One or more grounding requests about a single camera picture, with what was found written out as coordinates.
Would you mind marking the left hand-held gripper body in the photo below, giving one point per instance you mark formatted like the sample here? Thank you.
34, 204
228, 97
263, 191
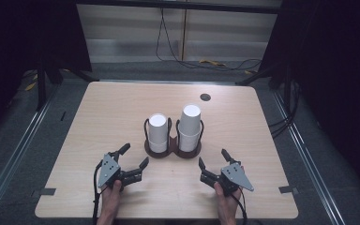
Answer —
108, 170

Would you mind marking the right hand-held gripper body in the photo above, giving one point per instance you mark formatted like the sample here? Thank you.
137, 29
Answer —
236, 176

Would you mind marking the dark brown double cup holder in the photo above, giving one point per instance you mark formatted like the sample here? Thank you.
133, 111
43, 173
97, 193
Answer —
172, 146

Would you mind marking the person's right hand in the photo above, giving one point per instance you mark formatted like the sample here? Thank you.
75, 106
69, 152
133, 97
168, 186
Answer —
226, 200

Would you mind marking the person's left hand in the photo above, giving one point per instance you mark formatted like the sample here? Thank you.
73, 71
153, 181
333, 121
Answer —
111, 197

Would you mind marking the white paper cup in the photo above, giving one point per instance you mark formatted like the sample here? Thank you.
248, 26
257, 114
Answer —
188, 142
157, 128
157, 147
190, 120

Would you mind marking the grey tape strip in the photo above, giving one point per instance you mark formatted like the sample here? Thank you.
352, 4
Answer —
47, 191
287, 189

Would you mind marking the dark round table grommet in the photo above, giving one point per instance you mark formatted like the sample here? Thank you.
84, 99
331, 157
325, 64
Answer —
205, 97

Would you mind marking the black metal stand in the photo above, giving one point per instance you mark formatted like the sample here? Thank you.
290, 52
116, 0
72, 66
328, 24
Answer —
256, 76
41, 90

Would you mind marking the yellow floor tape piece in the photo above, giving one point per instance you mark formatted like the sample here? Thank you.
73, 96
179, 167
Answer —
212, 62
248, 72
30, 86

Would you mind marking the black curtain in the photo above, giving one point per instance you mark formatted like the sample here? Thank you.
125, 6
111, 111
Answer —
340, 62
12, 31

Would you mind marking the black horizontal bar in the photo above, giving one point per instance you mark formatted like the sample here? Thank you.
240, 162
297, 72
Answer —
200, 6

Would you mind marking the metal floor rail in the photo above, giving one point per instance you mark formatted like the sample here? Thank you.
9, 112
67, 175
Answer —
306, 156
19, 146

